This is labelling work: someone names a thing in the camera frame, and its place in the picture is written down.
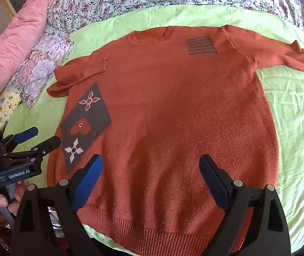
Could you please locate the pink quilt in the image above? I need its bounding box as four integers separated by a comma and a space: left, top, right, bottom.
0, 0, 67, 118

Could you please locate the orange knit sweater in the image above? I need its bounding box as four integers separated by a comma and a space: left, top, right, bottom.
46, 25, 304, 256

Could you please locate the lilac floral blanket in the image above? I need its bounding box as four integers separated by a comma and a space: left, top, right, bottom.
7, 28, 75, 108

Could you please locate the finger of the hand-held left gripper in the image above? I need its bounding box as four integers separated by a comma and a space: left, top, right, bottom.
4, 136, 61, 166
0, 127, 39, 152

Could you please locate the light green bed sheet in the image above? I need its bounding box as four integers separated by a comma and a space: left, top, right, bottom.
4, 4, 304, 254

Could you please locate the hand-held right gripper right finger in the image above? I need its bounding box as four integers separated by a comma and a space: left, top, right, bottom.
198, 154, 292, 256

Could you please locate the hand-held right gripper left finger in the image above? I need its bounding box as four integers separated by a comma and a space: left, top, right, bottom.
10, 154, 104, 256

